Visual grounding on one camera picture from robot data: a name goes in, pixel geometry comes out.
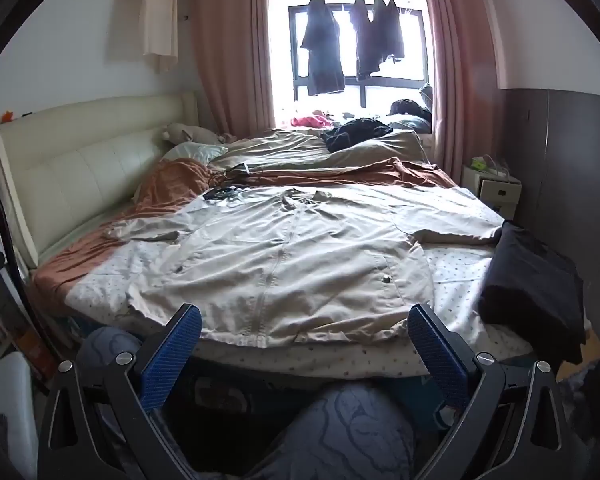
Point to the dark grey pillow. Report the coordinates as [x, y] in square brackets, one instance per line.
[410, 120]

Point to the beige plush toy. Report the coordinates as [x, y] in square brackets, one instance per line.
[185, 132]

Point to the window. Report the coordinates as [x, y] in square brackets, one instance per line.
[280, 60]

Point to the cream bed headboard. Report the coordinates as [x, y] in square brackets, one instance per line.
[80, 170]

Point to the person's leg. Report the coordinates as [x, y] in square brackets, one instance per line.
[345, 435]
[105, 347]

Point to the pink curtain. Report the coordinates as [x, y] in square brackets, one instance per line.
[230, 60]
[460, 85]

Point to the orange-brown blanket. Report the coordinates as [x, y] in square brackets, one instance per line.
[180, 180]

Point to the pink cloth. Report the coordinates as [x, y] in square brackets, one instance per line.
[310, 121]

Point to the black clothes heap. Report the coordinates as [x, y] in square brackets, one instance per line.
[355, 132]

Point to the person's left leg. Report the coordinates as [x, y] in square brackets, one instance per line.
[105, 347]

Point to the small orange toy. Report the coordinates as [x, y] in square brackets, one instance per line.
[7, 116]

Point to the green tissue box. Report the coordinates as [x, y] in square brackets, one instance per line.
[477, 162]

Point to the person's right leg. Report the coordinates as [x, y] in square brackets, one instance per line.
[345, 435]

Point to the dark folded garment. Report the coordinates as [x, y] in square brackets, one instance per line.
[530, 285]

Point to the beige hanging cloth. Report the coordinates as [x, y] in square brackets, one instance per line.
[157, 20]

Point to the beige duvet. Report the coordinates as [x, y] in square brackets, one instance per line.
[290, 150]

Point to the long dark hanging garment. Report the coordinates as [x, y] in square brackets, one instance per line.
[322, 60]

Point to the blue patterned bed base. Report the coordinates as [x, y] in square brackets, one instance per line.
[220, 395]

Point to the beige jacket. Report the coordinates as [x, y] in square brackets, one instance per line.
[290, 270]

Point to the floral bedsheet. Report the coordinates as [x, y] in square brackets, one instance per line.
[460, 280]

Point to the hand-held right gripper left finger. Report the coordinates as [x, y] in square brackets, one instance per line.
[172, 360]

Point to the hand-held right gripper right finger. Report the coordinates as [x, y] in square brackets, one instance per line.
[437, 360]

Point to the pale green pillow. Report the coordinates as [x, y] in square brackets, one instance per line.
[195, 152]

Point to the white nightstand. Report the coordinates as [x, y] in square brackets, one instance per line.
[500, 192]

